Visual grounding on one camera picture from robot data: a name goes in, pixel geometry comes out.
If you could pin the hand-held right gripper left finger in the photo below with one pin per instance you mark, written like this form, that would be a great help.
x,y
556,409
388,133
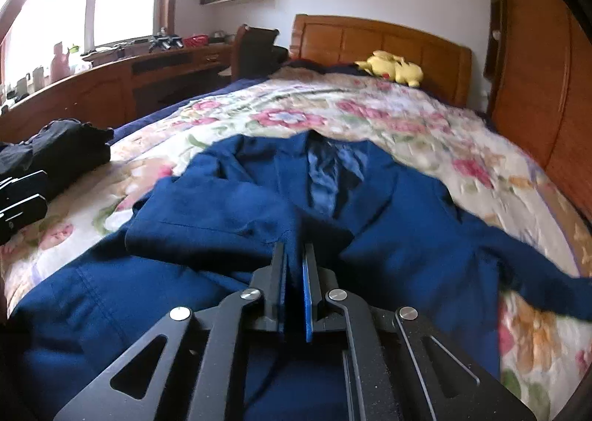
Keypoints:
x,y
282,282

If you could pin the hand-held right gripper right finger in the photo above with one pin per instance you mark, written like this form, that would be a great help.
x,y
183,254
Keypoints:
x,y
308,300

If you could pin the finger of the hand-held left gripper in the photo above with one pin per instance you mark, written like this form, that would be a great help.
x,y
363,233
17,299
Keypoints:
x,y
25,215
27,185

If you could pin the blue suit jacket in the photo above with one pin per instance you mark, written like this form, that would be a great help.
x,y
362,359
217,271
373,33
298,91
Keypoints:
x,y
231,199

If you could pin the black folded clothing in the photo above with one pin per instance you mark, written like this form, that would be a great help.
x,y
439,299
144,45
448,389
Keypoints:
x,y
64,148

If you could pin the white mug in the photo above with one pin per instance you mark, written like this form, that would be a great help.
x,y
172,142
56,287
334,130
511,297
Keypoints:
x,y
38,78

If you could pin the wooden desk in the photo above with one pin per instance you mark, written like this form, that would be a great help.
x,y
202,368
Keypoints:
x,y
92,88

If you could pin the navy blue bed sheet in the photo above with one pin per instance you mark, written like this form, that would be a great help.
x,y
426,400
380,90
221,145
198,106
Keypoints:
x,y
152,118

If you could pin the window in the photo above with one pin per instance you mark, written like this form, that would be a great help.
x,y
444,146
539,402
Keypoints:
x,y
55,0

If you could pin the bed with floral cover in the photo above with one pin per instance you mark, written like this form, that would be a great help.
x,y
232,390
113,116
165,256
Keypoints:
x,y
370,116

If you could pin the black toy robot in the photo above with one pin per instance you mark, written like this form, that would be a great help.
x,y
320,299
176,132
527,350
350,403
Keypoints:
x,y
165,41

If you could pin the red basket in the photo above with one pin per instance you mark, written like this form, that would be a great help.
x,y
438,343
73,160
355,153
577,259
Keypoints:
x,y
196,42

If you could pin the wooden chair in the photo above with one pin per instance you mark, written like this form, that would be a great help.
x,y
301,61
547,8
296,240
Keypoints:
x,y
252,44

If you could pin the yellow plush toy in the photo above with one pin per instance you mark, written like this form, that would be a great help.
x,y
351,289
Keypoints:
x,y
393,67

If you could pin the wooden bed headboard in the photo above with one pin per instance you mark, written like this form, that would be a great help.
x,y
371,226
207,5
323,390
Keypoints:
x,y
393,39

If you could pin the wooden wardrobe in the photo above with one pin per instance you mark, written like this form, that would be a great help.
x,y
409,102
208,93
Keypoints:
x,y
541,79

